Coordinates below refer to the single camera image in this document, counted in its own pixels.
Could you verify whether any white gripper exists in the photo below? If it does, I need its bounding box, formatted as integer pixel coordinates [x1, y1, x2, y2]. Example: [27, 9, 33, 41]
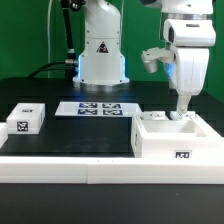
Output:
[163, 19, 216, 116]

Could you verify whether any white cabinet body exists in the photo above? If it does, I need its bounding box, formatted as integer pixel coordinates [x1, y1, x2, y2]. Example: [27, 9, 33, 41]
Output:
[131, 112, 224, 160]

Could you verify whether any white cabinet door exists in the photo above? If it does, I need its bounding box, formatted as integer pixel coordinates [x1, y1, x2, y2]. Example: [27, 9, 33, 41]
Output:
[141, 111, 167, 121]
[170, 111, 196, 120]

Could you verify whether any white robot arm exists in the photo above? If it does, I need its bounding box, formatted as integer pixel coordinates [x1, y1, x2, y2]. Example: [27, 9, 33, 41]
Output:
[60, 0, 216, 115]

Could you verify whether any white flat marker board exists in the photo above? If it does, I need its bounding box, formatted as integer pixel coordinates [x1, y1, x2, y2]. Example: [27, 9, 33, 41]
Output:
[55, 102, 141, 117]

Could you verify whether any small white box part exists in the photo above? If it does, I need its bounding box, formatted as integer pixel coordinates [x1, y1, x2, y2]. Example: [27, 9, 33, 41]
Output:
[6, 103, 45, 134]

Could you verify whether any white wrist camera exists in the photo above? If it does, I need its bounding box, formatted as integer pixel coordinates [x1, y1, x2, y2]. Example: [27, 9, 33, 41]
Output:
[141, 47, 174, 73]

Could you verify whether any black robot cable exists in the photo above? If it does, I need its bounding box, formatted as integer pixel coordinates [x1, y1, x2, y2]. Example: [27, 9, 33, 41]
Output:
[27, 0, 81, 80]

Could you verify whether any white thin cable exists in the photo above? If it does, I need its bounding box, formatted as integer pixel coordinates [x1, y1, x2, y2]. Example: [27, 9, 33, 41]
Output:
[47, 0, 54, 80]

